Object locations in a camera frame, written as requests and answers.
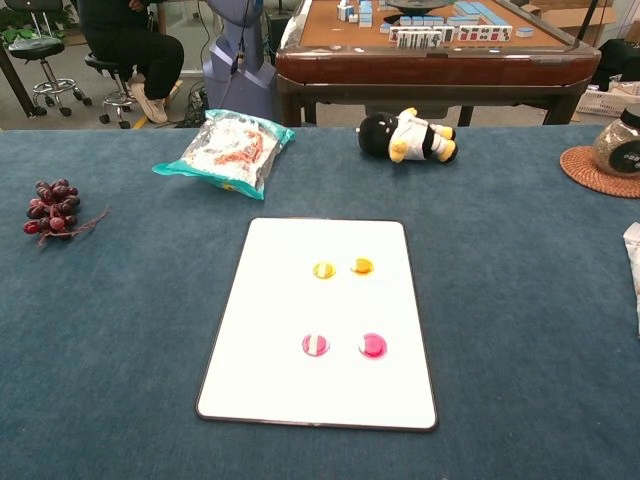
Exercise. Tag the single mahjong tile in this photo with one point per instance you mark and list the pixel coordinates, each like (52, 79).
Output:
(525, 32)

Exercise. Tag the stacked mahjong tiles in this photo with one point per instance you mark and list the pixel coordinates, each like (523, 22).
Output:
(355, 12)

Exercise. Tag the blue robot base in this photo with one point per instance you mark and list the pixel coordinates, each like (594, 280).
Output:
(240, 90)

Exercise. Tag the blue-backed mahjong tile row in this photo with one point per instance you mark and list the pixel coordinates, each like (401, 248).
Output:
(472, 11)
(412, 21)

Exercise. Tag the blue table cloth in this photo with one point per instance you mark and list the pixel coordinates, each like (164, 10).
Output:
(100, 350)

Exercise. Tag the black chrome swivel stool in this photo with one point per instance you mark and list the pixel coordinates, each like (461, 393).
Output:
(37, 47)
(97, 61)

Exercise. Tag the seated person in black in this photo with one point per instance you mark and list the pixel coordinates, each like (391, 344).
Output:
(130, 50)

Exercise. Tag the pink token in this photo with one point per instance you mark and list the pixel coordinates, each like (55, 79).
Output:
(373, 345)
(315, 345)

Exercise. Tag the orange token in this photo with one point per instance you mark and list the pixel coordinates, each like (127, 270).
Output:
(324, 269)
(362, 266)

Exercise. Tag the black tripod stand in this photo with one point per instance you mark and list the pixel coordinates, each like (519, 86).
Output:
(589, 25)

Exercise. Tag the brown mahjong table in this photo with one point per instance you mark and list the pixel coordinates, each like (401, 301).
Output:
(435, 70)

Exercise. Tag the red-faced mahjong tile row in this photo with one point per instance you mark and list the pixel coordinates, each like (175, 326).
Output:
(485, 34)

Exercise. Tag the white rectangular board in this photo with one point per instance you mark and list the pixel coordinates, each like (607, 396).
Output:
(280, 380)

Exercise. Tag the brown woven coaster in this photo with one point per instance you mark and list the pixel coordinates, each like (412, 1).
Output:
(580, 170)

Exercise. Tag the white plastic basket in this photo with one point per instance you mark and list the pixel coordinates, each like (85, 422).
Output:
(600, 105)

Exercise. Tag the dark red grape bunch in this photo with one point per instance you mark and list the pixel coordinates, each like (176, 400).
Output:
(52, 210)

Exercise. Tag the green-faced mahjong tile row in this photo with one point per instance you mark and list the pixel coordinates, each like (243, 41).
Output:
(422, 37)

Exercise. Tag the glass jar black lid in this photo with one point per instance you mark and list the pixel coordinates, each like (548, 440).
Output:
(620, 145)

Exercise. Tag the white peanut snack bag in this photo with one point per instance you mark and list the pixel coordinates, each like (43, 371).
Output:
(634, 280)

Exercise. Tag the black-headed plush doll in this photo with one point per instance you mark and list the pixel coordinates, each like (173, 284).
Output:
(380, 137)

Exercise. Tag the green potted plant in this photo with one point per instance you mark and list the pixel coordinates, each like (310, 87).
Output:
(15, 32)

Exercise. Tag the teal snack bag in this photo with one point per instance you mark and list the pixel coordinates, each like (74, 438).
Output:
(230, 155)

